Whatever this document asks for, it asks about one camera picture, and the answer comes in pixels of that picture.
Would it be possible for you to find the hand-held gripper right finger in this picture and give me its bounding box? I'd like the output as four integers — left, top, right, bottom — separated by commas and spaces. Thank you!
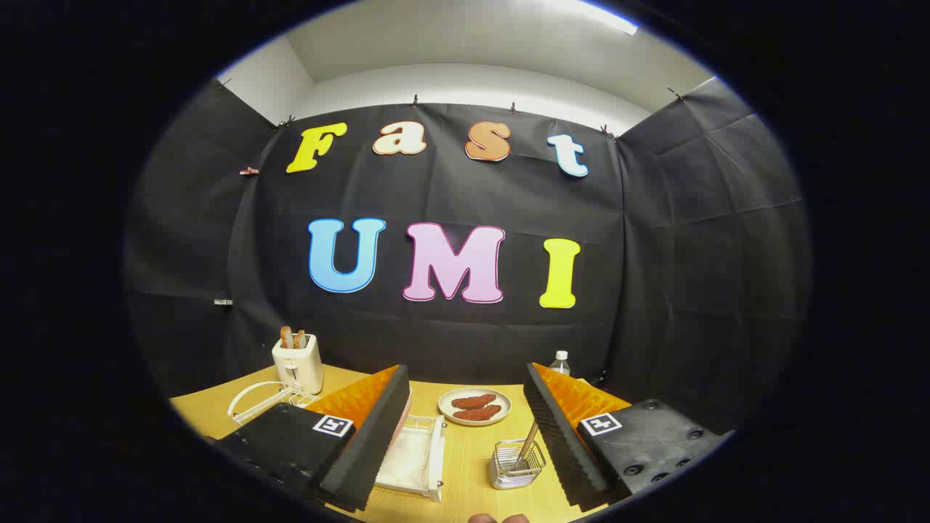
523, 362, 733, 513

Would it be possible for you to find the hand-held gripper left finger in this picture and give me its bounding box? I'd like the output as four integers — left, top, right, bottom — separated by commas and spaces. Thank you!
211, 365, 413, 514

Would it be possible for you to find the wooden handle spoon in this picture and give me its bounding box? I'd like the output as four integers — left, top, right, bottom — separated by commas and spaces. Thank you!
513, 418, 540, 469

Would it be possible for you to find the white wire dish rack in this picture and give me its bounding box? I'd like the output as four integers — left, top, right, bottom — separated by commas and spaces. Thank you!
227, 379, 448, 503

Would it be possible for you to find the metal wire basket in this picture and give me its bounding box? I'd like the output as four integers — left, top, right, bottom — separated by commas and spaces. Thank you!
490, 439, 546, 490

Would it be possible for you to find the cream plate with sausages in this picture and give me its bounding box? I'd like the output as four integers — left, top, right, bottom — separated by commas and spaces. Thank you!
437, 387, 513, 426

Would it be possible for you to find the white toaster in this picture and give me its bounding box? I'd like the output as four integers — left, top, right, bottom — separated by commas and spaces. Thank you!
272, 333, 325, 395

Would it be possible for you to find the black backdrop cloth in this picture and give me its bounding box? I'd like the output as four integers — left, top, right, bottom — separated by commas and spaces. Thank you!
124, 76, 811, 437

